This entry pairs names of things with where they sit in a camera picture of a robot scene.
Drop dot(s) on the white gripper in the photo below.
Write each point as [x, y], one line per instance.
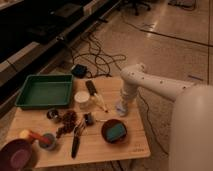
[128, 93]

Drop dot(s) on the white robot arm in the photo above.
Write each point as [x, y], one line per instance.
[191, 137]

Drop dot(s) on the black remote control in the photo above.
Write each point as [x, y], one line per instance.
[91, 88]

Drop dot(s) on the dark bowl with teal sponge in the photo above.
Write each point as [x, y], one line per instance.
[113, 131]

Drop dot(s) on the white round lidded container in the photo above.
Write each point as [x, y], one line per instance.
[82, 98]

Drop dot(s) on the black binder clip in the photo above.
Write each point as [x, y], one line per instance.
[89, 120]

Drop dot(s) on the black power adapter box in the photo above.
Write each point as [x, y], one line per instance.
[79, 71]

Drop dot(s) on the small black round cup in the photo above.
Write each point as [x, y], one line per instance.
[53, 115]

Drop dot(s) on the office chair base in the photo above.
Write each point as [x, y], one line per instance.
[134, 4]

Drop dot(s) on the green plastic tray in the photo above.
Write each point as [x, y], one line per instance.
[45, 91]

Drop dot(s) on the grey cup with red utensil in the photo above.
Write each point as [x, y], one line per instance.
[46, 141]

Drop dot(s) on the yellow ball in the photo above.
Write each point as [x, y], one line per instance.
[25, 134]

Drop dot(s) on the purple bowl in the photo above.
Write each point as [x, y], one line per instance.
[15, 155]

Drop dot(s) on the yellow handled brush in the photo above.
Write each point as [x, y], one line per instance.
[100, 102]

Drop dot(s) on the black handled tool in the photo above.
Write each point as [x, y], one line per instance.
[76, 139]

